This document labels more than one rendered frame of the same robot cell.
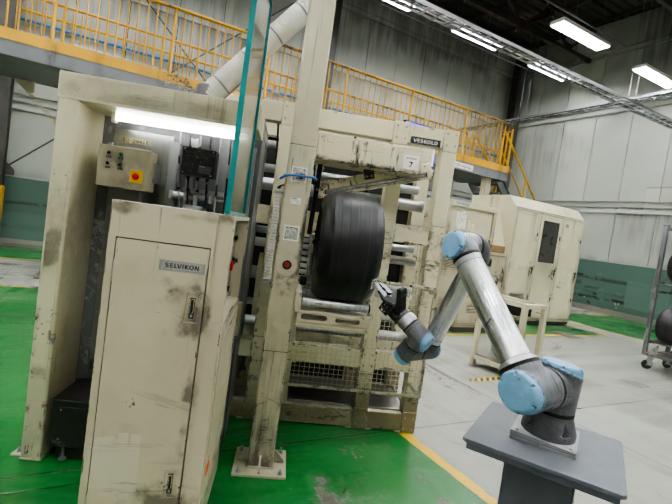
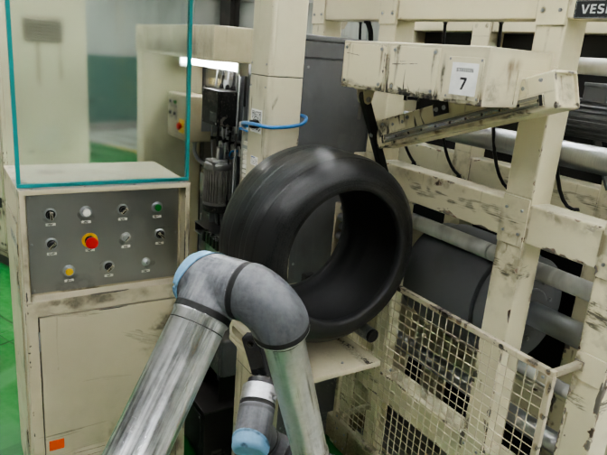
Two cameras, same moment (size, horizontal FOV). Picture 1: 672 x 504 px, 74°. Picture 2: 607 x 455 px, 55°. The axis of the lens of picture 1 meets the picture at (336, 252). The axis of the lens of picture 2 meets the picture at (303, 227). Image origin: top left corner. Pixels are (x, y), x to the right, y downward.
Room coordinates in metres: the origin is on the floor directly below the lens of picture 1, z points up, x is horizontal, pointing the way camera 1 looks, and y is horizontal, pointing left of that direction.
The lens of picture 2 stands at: (1.51, -1.57, 1.73)
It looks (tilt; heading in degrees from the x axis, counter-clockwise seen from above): 16 degrees down; 64
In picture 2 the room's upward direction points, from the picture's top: 5 degrees clockwise
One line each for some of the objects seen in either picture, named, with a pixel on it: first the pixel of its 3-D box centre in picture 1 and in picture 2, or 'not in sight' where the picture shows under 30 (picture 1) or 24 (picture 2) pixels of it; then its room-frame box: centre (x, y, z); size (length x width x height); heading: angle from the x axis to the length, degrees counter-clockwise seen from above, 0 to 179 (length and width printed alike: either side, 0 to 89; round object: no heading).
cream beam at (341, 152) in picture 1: (366, 157); (434, 71); (2.62, -0.10, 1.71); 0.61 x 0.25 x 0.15; 97
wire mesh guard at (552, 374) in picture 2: (357, 335); (418, 400); (2.67, -0.20, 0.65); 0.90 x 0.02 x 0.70; 97
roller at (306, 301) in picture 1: (335, 304); not in sight; (2.17, -0.03, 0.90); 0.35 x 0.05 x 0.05; 97
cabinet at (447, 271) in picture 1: (468, 289); not in sight; (6.91, -2.13, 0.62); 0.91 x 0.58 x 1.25; 119
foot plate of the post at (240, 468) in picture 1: (260, 459); not in sight; (2.26, 0.24, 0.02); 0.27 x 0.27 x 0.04; 7
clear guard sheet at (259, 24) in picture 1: (251, 94); (106, 32); (1.76, 0.41, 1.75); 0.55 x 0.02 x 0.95; 7
